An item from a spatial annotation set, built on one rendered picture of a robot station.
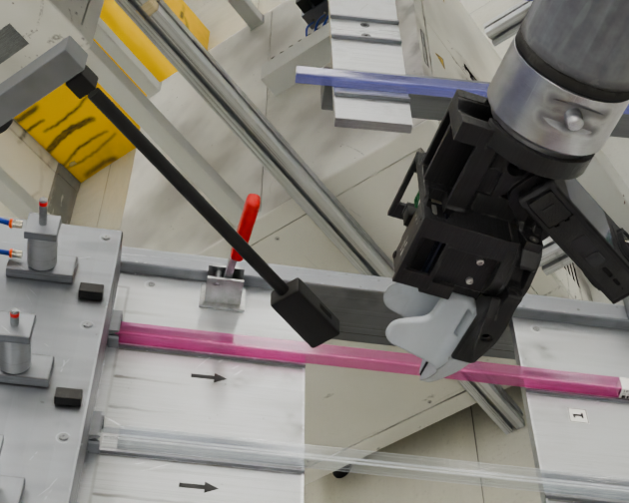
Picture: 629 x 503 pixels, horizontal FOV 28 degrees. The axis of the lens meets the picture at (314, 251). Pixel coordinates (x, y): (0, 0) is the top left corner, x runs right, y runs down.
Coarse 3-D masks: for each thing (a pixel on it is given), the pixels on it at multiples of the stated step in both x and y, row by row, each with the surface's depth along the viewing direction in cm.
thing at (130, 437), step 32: (128, 448) 90; (160, 448) 90; (192, 448) 90; (224, 448) 90; (256, 448) 90; (288, 448) 91; (320, 448) 91; (448, 480) 92; (480, 480) 92; (512, 480) 92; (544, 480) 92; (576, 480) 93; (608, 480) 93
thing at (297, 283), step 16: (304, 288) 76; (272, 304) 76; (288, 304) 76; (304, 304) 76; (320, 304) 77; (288, 320) 76; (304, 320) 76; (320, 320) 76; (336, 320) 78; (304, 336) 77; (320, 336) 77
